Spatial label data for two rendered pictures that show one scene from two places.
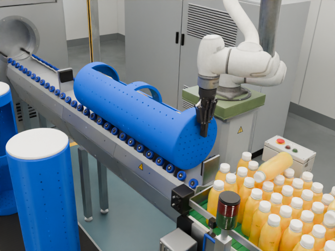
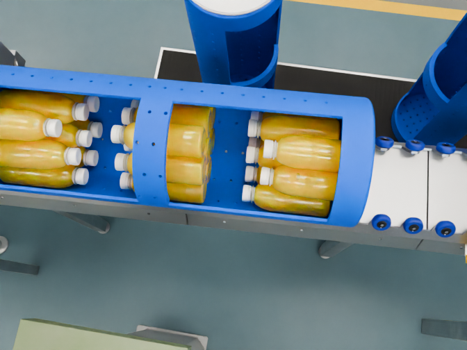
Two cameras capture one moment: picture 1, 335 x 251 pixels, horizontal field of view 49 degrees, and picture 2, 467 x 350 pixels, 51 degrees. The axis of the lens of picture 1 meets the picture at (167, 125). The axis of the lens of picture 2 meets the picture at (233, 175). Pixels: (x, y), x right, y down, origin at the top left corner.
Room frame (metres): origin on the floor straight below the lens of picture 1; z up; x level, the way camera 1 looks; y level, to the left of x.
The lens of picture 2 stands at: (2.15, 0.08, 2.12)
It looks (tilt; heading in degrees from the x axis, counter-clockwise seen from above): 75 degrees down; 147
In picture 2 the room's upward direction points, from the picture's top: 8 degrees counter-clockwise
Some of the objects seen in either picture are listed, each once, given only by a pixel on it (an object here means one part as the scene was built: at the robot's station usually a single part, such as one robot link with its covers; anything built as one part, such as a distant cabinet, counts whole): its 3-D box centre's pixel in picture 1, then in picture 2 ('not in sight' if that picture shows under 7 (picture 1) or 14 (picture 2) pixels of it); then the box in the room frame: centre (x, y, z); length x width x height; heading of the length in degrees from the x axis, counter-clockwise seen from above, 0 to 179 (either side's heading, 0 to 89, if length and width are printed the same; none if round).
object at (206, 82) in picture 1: (208, 80); not in sight; (1.44, -0.16, 1.39); 0.09 x 0.09 x 0.06
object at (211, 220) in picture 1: (212, 227); not in sight; (1.06, -0.18, 0.94); 0.03 x 0.02 x 0.08; 42
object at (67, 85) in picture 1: (66, 80); not in sight; (2.36, 0.70, 1.00); 0.10 x 0.04 x 0.15; 132
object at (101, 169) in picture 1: (102, 178); (337, 242); (2.19, 0.46, 0.31); 0.06 x 0.06 x 0.63; 42
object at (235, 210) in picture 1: (228, 204); not in sight; (0.85, -0.19, 1.23); 0.06 x 0.06 x 0.04
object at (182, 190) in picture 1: (183, 199); not in sight; (1.20, -0.08, 0.95); 0.10 x 0.07 x 0.10; 132
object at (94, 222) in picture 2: not in sight; (79, 214); (1.47, -0.20, 0.31); 0.06 x 0.06 x 0.63; 42
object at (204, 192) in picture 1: (222, 182); not in sight; (1.31, -0.25, 0.96); 0.40 x 0.01 x 0.03; 132
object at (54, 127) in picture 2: not in sight; (54, 128); (1.60, 0.00, 1.15); 0.04 x 0.02 x 0.04; 133
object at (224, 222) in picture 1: (227, 216); not in sight; (0.85, -0.19, 1.18); 0.06 x 0.06 x 0.05
